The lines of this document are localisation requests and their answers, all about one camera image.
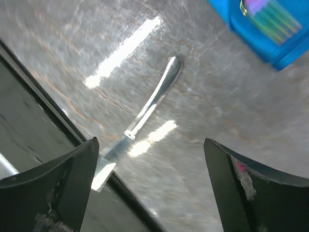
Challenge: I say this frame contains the silver table knife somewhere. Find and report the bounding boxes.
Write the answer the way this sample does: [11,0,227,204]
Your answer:
[91,56,183,192]

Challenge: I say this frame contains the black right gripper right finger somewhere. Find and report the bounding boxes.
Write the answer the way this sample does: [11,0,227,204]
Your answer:
[204,138,309,232]

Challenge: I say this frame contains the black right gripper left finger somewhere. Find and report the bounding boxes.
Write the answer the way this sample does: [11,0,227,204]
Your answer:
[0,137,99,232]

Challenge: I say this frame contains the iridescent rainbow fork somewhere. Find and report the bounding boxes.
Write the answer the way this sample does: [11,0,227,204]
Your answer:
[239,0,302,45]

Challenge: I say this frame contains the blue cloth napkin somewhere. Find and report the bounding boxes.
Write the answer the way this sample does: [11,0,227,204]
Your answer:
[209,0,309,71]

